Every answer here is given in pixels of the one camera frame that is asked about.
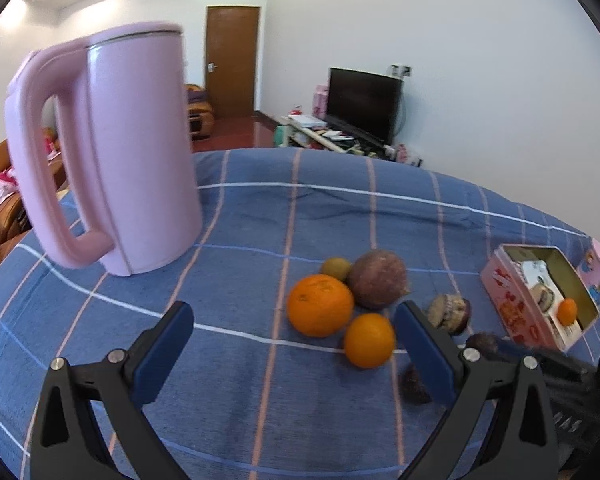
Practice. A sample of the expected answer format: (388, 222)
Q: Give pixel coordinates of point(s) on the pink metal tin box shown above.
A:
(512, 300)

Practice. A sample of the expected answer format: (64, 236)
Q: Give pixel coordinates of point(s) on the medium orange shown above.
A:
(369, 341)

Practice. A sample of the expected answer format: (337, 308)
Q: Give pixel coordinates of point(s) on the brown wooden door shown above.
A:
(231, 59)

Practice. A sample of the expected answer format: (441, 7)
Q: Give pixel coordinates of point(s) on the pink cartoon cup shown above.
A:
(589, 270)

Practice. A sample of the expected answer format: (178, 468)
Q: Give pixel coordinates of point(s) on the pink electric kettle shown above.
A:
(120, 102)

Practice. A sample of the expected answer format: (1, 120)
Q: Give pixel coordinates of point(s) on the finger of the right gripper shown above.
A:
(554, 364)

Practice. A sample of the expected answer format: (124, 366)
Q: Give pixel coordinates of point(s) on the small brown longan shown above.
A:
(336, 267)

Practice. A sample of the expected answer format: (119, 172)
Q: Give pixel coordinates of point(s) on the white tv stand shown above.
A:
(294, 133)

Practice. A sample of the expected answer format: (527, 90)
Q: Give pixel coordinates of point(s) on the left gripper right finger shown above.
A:
(521, 441)

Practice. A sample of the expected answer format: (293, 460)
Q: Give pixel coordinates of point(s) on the large orange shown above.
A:
(319, 306)

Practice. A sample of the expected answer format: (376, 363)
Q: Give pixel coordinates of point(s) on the brown leather armchair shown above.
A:
(200, 112)

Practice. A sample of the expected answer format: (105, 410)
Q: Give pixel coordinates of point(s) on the newspaper lining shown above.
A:
(536, 271)

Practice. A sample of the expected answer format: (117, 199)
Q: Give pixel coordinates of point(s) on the small front orange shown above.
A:
(567, 312)

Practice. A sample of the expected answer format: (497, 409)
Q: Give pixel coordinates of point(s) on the purple passion fruit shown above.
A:
(378, 279)

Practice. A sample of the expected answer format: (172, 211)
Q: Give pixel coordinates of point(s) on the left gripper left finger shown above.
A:
(66, 440)

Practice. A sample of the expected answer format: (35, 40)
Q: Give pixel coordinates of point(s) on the black television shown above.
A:
(364, 104)

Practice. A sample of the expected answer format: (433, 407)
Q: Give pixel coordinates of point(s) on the dark brown water chestnut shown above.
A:
(485, 343)

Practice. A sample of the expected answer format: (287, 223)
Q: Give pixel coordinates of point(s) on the wall power socket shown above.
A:
(400, 70)

